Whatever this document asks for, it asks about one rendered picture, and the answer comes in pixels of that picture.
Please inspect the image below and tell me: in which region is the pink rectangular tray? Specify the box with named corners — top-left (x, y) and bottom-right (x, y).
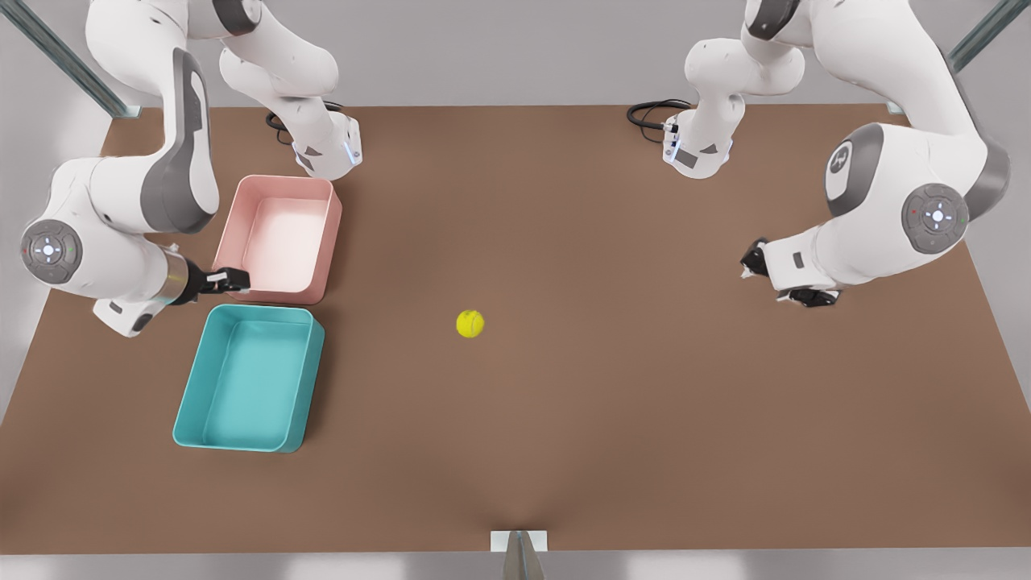
top-left (212, 174), bottom-right (343, 306)

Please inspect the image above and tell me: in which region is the silver frame post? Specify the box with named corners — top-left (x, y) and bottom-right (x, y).
top-left (885, 0), bottom-right (1031, 115)
top-left (0, 0), bottom-right (143, 120)
top-left (491, 529), bottom-right (549, 580)

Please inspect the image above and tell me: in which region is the black cable loop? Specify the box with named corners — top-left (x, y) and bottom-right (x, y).
top-left (626, 98), bottom-right (695, 147)
top-left (265, 100), bottom-right (346, 147)

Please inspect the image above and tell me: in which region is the teal rectangular tray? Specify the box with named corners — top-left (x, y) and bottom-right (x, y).
top-left (172, 303), bottom-right (326, 454)

